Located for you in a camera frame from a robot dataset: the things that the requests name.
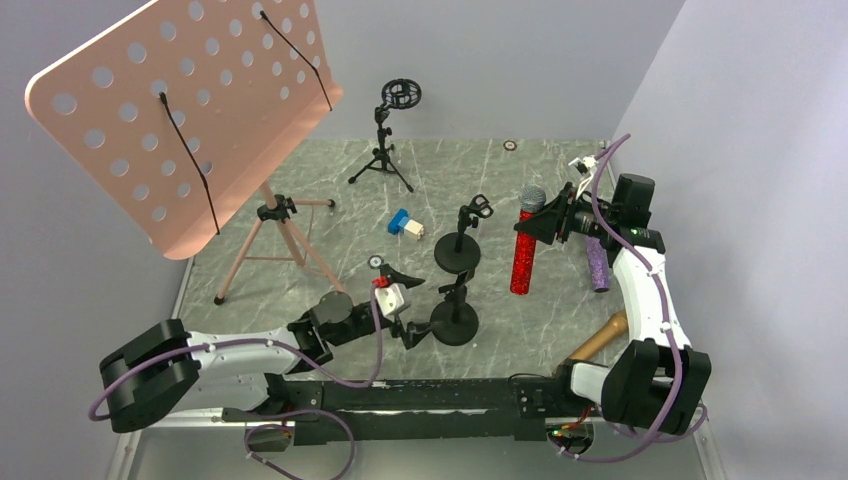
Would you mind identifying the red glitter microphone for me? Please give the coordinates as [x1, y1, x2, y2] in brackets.
[510, 185, 546, 295]

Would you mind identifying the blue and white toy block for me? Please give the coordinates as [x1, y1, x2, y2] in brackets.
[387, 209, 425, 241]

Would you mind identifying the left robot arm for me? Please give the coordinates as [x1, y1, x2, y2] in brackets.
[88, 263, 425, 433]

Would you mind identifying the purple glitter microphone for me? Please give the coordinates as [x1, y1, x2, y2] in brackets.
[585, 237, 611, 293]

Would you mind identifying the small round disc near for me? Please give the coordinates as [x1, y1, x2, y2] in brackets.
[368, 255, 384, 269]

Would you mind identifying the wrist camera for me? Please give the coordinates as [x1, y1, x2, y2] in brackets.
[568, 155, 599, 178]
[374, 276, 412, 317]

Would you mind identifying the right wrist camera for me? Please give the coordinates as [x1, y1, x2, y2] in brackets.
[568, 155, 599, 178]

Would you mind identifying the gold microphone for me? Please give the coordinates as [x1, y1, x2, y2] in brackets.
[555, 310, 629, 371]

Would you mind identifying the black round mic stand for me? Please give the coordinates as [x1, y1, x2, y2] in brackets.
[430, 269, 479, 346]
[434, 194, 494, 274]

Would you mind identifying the black tripod shock mount stand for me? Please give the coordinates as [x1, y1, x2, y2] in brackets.
[348, 78, 422, 193]

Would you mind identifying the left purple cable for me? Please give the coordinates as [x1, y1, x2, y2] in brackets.
[87, 301, 387, 480]

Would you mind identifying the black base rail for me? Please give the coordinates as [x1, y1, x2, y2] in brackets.
[221, 375, 590, 446]

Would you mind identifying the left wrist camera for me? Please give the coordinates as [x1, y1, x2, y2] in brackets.
[374, 276, 412, 317]

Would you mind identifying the pink perforated music stand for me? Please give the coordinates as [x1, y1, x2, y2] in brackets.
[24, 0, 348, 307]

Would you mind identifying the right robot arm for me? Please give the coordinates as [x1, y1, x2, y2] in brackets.
[514, 174, 712, 436]

